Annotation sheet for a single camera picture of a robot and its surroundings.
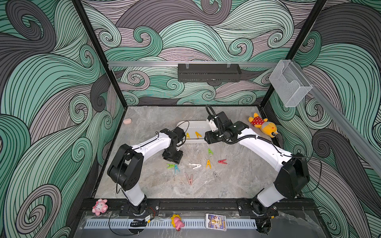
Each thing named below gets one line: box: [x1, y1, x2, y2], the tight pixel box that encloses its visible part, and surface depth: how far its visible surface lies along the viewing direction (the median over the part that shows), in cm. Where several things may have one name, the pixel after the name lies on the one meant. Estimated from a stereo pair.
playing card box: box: [205, 213, 227, 232], surface depth 70 cm
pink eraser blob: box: [123, 118, 132, 125], surface depth 111 cm
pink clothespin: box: [184, 171, 193, 186], surface depth 83 cm
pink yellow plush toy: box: [170, 214, 186, 232], surface depth 69 cm
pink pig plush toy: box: [91, 198, 109, 217], surface depth 73 cm
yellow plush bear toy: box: [248, 112, 279, 138], surface depth 102 cm
